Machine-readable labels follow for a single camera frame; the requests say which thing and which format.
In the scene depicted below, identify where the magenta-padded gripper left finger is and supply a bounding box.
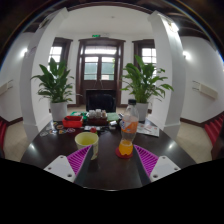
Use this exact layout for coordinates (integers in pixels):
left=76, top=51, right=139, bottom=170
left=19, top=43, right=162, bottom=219
left=43, top=144, right=95, bottom=188

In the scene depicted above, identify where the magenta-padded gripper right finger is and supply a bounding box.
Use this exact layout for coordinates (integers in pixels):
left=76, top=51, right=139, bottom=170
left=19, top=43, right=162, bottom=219
left=132, top=144, right=182, bottom=187

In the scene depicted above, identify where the orange drink plastic bottle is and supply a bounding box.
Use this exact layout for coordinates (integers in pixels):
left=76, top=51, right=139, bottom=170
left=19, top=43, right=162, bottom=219
left=118, top=98, right=140, bottom=157

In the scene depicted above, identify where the pale yellow cup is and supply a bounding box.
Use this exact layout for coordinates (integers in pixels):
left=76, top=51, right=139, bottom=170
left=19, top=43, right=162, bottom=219
left=74, top=131, right=100, bottom=161

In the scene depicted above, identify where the printed magazine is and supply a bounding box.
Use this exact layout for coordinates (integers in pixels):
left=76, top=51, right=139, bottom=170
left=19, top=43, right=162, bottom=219
left=136, top=122, right=160, bottom=138

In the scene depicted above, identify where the red plastic box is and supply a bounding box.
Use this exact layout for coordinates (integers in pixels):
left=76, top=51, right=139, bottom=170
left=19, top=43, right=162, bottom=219
left=62, top=115, right=84, bottom=129

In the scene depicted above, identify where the leafy plant in white pot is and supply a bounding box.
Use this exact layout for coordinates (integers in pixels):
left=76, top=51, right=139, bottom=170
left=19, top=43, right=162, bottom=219
left=120, top=54, right=174, bottom=123
left=30, top=57, right=76, bottom=122

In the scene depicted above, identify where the green and white box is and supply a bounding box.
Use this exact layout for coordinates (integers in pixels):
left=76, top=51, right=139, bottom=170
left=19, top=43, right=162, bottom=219
left=69, top=111, right=88, bottom=118

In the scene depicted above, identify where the box of small jars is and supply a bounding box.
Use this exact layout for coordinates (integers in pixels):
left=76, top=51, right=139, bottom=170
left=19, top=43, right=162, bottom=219
left=87, top=108, right=109, bottom=126

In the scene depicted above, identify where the red carpeted staircase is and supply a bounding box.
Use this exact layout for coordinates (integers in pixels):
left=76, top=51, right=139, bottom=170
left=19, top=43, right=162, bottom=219
left=0, top=116, right=8, bottom=151
left=203, top=113, right=224, bottom=146

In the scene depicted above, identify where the green cloth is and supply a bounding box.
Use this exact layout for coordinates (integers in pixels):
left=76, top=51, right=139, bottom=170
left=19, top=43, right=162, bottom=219
left=106, top=112, right=120, bottom=122

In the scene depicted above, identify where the black chair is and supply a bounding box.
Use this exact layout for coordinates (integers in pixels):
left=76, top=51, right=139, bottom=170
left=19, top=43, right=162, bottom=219
left=85, top=89, right=118, bottom=113

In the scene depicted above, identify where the dark wooden glazed door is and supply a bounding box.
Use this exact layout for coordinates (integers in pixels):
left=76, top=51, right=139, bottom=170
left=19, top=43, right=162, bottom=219
left=76, top=37, right=126, bottom=108

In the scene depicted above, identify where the dark framed window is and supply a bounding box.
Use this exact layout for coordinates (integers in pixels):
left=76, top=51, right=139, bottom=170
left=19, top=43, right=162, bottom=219
left=48, top=37, right=73, bottom=64
left=132, top=39, right=157, bottom=68

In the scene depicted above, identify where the white wall heater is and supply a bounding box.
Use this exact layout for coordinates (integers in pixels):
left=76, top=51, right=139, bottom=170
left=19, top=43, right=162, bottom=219
left=192, top=80, right=219, bottom=100
left=0, top=79, right=14, bottom=96

